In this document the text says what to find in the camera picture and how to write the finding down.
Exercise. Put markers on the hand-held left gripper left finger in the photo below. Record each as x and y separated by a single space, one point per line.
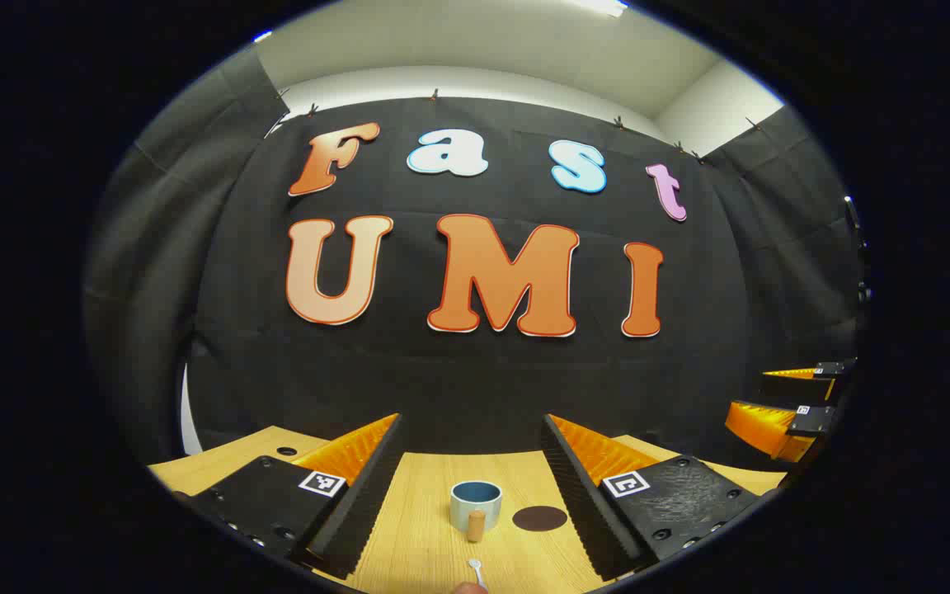
359 503

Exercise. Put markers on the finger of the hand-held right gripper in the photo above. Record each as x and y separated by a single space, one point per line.
797 384
764 425

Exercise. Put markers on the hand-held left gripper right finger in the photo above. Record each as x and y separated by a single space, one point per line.
586 503

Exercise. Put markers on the dark brown round coaster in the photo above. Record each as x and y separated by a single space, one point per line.
539 518

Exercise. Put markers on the pale blue toothbrush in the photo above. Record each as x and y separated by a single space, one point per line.
476 568

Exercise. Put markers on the wooden desktop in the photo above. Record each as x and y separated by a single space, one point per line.
425 528

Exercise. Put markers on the black backdrop cloth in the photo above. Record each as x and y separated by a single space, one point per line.
458 379

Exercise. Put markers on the black metal stand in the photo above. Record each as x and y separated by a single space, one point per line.
854 227

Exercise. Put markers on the white panel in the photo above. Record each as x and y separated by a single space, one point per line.
187 412

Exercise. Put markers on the ceiling light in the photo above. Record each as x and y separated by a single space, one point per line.
599 6

